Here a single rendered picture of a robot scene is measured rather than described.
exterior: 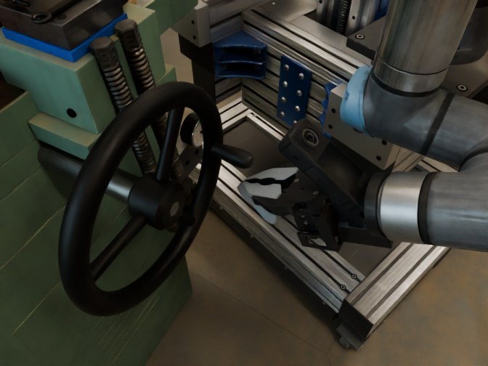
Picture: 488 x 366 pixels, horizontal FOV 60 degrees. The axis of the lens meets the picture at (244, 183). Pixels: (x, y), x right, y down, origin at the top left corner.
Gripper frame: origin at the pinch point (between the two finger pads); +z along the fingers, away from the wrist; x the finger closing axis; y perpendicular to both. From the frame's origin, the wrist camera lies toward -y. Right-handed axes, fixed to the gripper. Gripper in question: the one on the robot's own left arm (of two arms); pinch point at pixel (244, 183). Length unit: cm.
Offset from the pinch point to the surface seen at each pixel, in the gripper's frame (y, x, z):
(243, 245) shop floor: 57, 34, 54
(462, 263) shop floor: 87, 65, -2
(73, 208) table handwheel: -14.9, -21.3, -2.9
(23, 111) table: -20.9, -13.0, 14.6
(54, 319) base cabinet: 11.0, -24.2, 30.7
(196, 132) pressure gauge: -0.4, 12.9, 20.6
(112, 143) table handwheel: -17.7, -15.6, -4.6
